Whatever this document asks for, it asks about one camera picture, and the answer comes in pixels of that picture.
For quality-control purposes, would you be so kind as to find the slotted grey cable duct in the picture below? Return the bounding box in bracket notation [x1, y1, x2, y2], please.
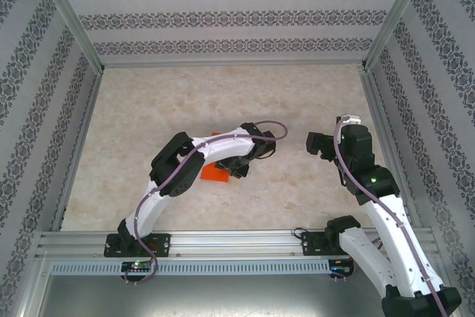
[50, 259, 332, 276]

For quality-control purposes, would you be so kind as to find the aluminium frame beam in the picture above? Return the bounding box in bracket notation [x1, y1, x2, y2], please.
[100, 59, 367, 69]

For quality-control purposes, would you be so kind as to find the grey metal tray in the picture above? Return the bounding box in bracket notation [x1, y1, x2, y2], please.
[36, 275, 446, 317]

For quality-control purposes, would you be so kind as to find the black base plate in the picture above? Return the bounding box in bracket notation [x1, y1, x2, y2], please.
[105, 233, 172, 258]
[301, 231, 346, 258]

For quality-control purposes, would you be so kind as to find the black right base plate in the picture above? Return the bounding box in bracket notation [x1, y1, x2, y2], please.
[301, 231, 346, 258]

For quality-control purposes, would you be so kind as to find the aluminium frame post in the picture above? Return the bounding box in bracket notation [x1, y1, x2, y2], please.
[430, 257, 453, 290]
[16, 253, 51, 317]
[363, 0, 434, 71]
[31, 0, 104, 73]

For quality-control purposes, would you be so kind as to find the right circuit board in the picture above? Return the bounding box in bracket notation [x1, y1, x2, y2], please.
[329, 257, 356, 276]

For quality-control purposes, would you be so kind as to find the aluminium mounting rail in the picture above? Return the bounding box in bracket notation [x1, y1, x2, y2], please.
[35, 229, 436, 259]

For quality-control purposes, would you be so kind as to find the aluminium table edge rail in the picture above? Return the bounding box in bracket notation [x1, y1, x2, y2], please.
[50, 71, 103, 232]
[359, 68, 422, 229]

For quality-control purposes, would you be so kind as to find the left circuit board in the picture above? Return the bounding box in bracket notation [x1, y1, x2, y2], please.
[121, 260, 154, 273]

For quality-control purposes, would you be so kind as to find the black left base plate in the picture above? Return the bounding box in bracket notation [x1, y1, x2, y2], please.
[105, 233, 172, 258]

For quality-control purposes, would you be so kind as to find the circuit board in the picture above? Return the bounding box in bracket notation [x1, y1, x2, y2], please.
[121, 260, 154, 273]
[329, 257, 356, 276]

